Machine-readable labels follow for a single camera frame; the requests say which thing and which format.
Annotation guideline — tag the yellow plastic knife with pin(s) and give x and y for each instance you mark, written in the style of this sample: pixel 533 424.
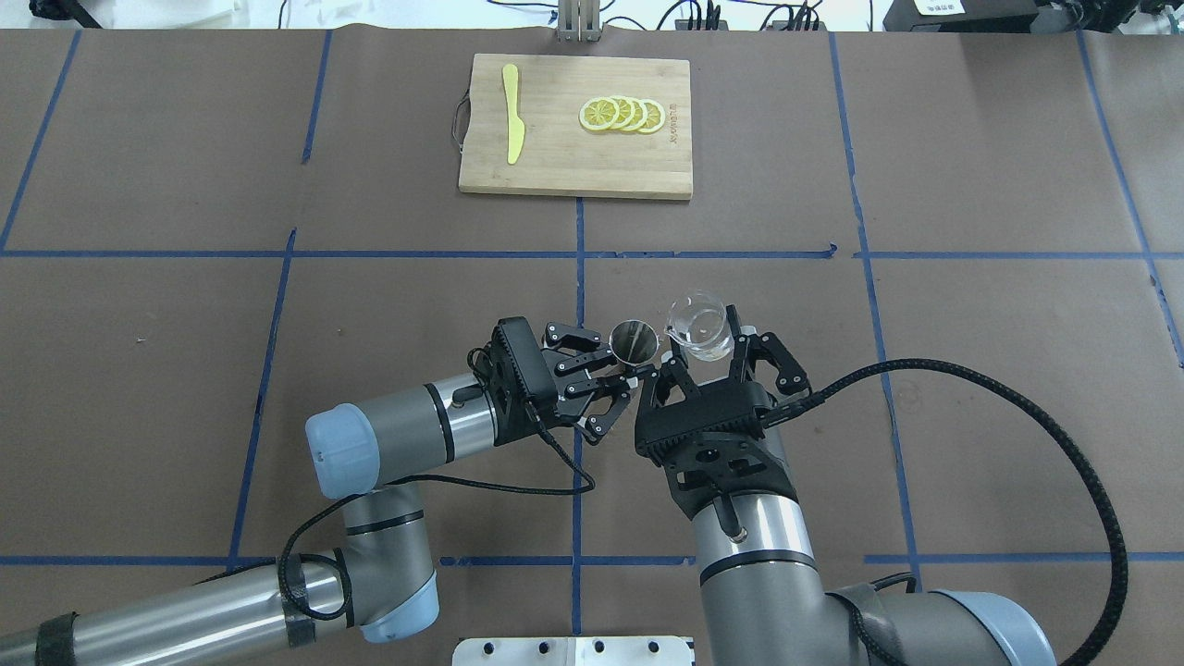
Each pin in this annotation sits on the yellow plastic knife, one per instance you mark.
pixel 510 76

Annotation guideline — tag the bamboo cutting board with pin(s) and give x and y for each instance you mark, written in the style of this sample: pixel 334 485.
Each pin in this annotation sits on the bamboo cutting board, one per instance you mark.
pixel 559 156

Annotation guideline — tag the aluminium frame post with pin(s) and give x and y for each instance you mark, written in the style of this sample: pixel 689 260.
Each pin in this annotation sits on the aluminium frame post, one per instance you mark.
pixel 579 21

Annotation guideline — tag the black computer tower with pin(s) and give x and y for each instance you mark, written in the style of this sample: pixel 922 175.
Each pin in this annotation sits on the black computer tower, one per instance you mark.
pixel 1021 17

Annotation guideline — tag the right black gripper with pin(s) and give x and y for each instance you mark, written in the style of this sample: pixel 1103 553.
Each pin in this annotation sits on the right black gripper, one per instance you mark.
pixel 783 366

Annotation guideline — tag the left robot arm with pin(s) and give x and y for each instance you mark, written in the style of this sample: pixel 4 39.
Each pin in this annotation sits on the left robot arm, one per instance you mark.
pixel 369 458

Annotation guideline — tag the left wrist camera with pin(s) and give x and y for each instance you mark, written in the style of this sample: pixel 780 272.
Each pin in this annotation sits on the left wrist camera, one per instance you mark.
pixel 521 372

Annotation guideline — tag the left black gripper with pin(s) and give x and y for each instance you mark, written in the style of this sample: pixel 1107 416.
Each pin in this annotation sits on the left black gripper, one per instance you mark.
pixel 566 392

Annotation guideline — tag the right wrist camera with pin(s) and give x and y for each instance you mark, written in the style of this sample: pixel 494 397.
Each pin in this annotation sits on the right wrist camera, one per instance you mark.
pixel 723 407

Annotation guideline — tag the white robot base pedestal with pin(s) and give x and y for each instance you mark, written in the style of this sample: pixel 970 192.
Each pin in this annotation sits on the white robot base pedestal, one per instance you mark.
pixel 577 650

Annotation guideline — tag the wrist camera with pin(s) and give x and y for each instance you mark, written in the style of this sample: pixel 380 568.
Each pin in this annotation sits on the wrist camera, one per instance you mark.
pixel 723 407
pixel 521 372

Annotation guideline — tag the steel double jigger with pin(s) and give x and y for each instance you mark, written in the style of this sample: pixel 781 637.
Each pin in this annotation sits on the steel double jigger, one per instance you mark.
pixel 633 345

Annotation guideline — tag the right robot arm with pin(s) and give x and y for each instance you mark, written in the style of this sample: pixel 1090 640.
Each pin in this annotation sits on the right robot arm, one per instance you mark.
pixel 765 603

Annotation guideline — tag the clear glass cup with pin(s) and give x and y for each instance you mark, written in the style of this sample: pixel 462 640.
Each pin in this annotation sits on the clear glass cup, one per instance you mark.
pixel 697 322

